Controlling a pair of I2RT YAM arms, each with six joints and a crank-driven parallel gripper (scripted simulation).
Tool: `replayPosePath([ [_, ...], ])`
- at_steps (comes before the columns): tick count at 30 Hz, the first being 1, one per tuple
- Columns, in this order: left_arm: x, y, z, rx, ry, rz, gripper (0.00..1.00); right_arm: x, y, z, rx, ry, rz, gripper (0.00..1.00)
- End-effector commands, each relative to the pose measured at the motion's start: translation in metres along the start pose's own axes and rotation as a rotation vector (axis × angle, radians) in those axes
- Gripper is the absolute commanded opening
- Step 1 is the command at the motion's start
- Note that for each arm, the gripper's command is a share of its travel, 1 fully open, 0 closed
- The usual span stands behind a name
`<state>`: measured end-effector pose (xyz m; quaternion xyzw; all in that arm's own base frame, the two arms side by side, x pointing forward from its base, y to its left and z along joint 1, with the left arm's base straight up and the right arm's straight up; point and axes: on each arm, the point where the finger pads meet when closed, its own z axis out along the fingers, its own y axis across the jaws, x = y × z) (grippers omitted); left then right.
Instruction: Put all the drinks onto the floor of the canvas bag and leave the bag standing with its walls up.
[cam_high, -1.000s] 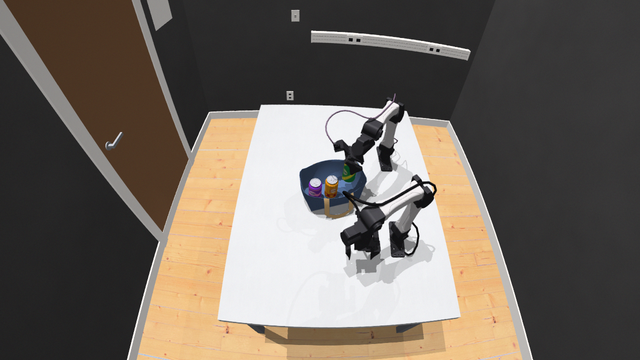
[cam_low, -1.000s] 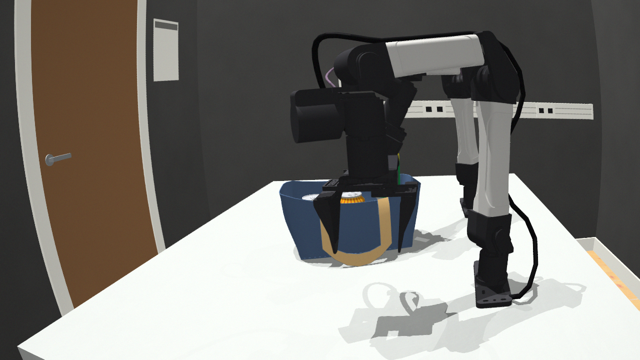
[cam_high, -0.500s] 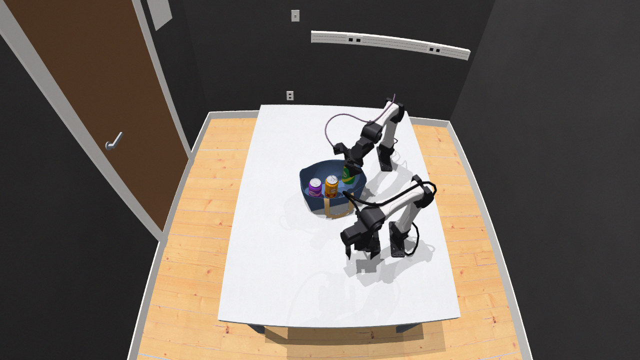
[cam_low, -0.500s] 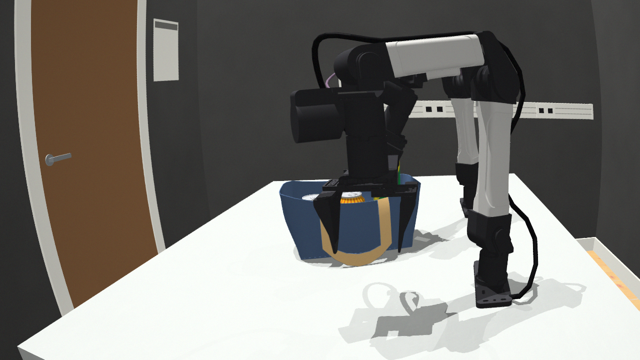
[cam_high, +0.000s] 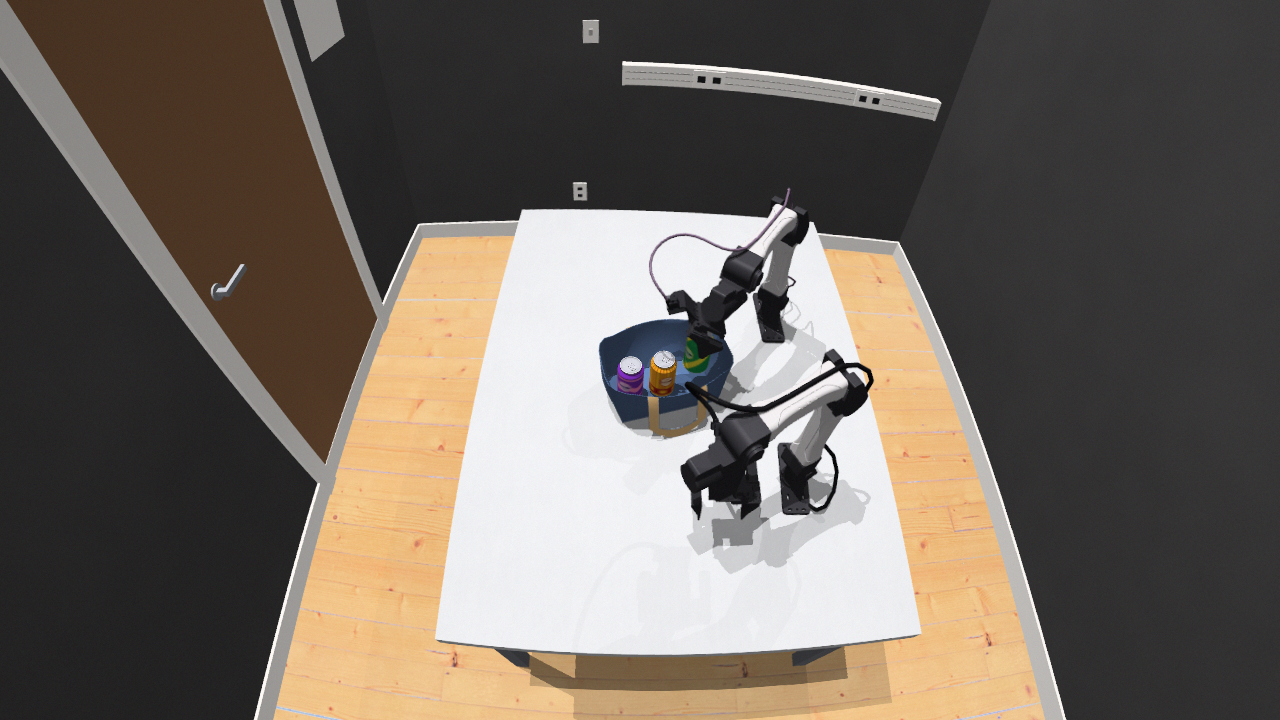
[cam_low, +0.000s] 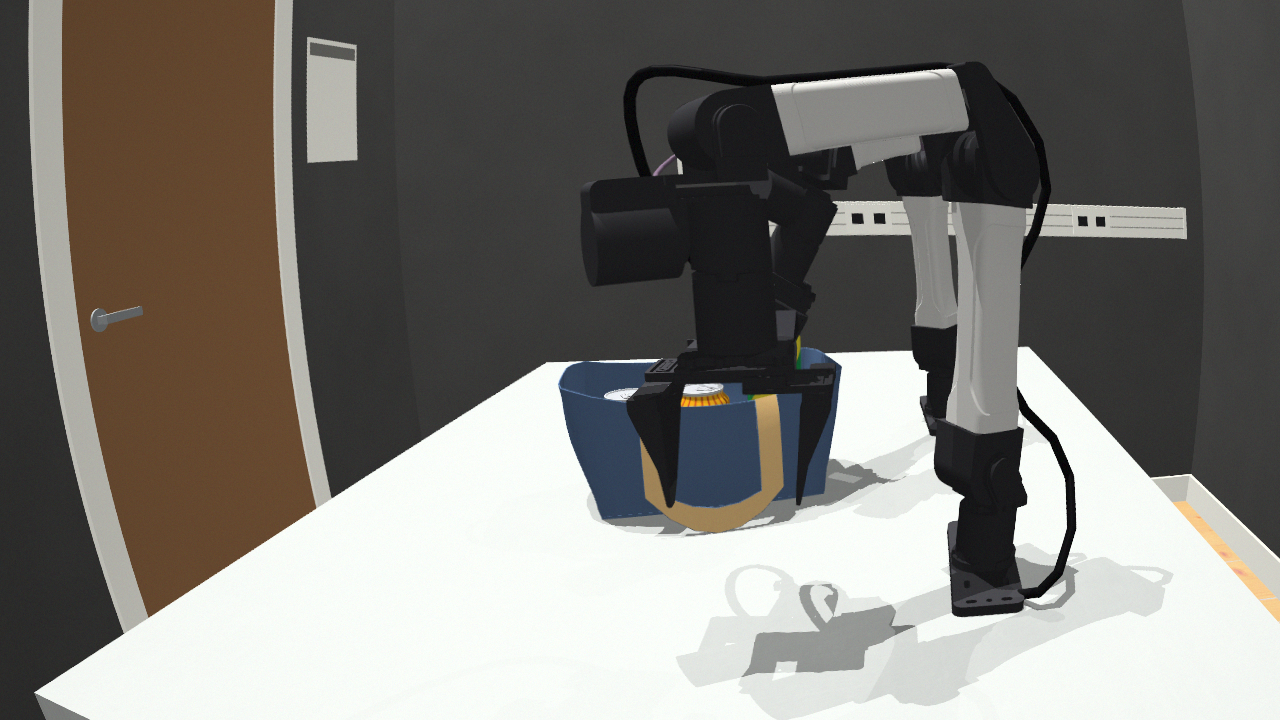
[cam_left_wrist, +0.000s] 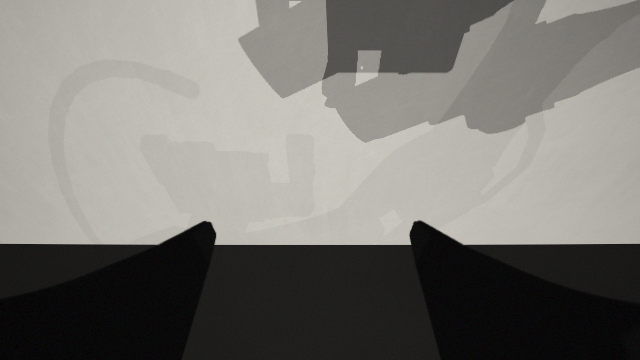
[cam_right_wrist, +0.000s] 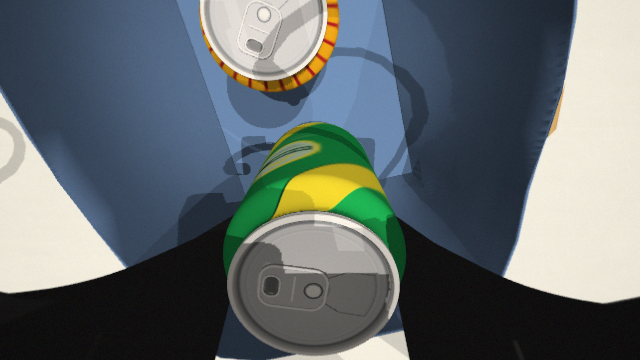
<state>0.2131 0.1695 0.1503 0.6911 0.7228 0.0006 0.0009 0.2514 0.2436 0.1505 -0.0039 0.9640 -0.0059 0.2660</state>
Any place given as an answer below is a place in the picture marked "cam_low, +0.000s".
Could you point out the yellow and red drink can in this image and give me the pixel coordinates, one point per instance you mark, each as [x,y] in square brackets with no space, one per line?
[704,395]

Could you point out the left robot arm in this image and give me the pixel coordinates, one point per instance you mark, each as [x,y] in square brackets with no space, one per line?
[637,229]

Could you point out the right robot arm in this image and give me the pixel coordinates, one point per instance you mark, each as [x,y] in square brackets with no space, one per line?
[934,333]

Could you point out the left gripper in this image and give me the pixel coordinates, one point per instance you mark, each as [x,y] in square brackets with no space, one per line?
[736,342]

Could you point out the green and yellow drink can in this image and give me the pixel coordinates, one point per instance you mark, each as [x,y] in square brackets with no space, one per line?
[752,397]

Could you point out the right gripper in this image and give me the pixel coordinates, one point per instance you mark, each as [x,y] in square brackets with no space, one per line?
[791,260]

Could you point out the purple drink can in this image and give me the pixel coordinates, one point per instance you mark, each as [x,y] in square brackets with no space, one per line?
[620,395]

